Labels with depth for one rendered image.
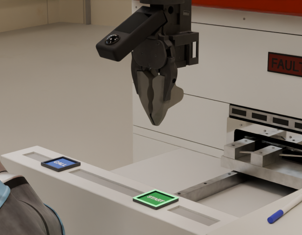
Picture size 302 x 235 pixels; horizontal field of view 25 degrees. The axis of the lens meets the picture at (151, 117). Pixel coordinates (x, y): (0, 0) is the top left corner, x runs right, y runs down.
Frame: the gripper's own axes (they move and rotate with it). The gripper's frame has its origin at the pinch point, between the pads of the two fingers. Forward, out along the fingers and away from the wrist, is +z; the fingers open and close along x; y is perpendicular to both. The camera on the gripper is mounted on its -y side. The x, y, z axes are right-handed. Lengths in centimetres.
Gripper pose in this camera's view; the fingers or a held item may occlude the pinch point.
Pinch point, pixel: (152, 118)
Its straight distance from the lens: 111.0
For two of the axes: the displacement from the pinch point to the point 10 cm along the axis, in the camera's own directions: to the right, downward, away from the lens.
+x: -7.1, -1.8, 6.8
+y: 7.0, -1.9, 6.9
